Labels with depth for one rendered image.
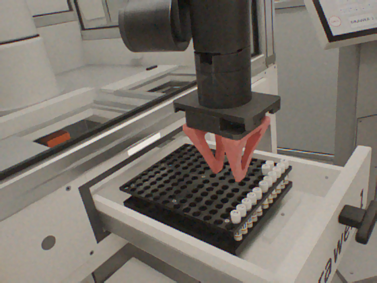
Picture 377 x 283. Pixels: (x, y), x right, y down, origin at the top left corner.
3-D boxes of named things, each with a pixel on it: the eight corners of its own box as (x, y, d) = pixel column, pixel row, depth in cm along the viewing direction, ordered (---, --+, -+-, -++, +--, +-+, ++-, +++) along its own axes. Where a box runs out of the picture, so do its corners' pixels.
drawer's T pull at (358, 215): (382, 209, 39) (382, 200, 39) (365, 248, 34) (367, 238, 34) (349, 201, 41) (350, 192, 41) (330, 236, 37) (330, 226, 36)
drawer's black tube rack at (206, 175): (292, 199, 54) (291, 165, 51) (237, 271, 42) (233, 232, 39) (190, 170, 67) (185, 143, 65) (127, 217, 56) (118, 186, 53)
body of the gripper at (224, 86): (207, 98, 41) (202, 38, 37) (282, 112, 34) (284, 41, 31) (172, 116, 37) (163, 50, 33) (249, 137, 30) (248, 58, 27)
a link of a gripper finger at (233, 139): (223, 155, 43) (219, 89, 39) (271, 171, 39) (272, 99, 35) (190, 180, 39) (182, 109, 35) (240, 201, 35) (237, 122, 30)
